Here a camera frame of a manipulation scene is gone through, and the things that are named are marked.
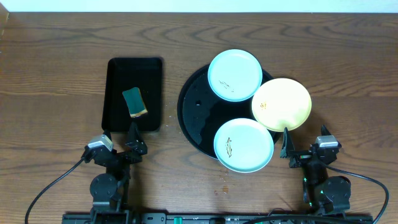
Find black cable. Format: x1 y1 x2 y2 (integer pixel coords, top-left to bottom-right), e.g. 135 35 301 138
24 157 86 224
326 163 390 224

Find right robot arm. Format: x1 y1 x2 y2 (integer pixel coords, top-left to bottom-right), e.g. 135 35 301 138
280 126 351 215

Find green yellow sponge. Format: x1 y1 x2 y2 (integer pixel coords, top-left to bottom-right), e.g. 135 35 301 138
122 87 148 118

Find round black tray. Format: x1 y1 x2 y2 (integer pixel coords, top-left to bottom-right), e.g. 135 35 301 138
177 65 254 159

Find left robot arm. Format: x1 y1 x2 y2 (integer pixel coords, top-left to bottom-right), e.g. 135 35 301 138
81 122 147 213

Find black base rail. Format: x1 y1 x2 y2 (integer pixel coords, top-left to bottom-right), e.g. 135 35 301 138
62 213 373 224

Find black rectangular tray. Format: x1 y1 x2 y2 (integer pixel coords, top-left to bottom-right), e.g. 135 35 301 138
101 57 163 132

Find light blue plate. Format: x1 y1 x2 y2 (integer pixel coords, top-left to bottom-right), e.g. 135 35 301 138
208 49 262 102
213 118 274 173

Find left black cable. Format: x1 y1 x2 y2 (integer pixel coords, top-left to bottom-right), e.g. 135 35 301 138
24 157 86 224

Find yellow plate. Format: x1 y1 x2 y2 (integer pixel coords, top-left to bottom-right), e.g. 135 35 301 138
251 78 312 132

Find right black cable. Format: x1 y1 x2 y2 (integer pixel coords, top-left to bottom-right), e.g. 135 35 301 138
326 163 390 224

